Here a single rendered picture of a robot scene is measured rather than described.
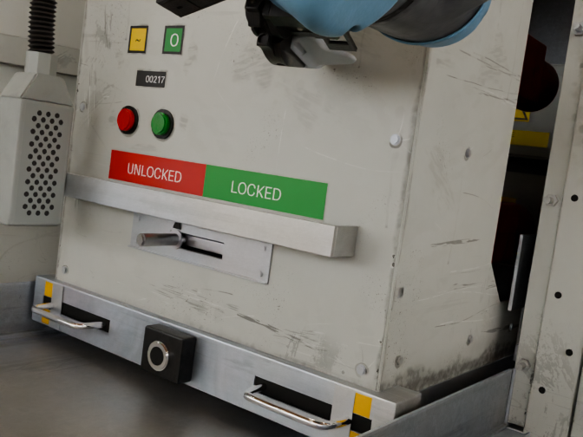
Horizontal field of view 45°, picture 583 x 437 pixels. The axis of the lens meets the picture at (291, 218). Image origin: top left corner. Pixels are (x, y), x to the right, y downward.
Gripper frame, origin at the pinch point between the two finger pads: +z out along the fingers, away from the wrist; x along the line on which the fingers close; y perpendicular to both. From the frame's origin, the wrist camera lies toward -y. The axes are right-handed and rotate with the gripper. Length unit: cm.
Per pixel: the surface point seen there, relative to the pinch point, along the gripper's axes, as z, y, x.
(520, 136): 85, 12, 23
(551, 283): 26.4, 23.6, -13.8
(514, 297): 28.6, 19.9, -15.8
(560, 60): 96, 17, 46
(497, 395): 26.7, 20.1, -27.2
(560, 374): 28.3, 26.2, -23.3
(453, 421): 15.8, 17.0, -30.6
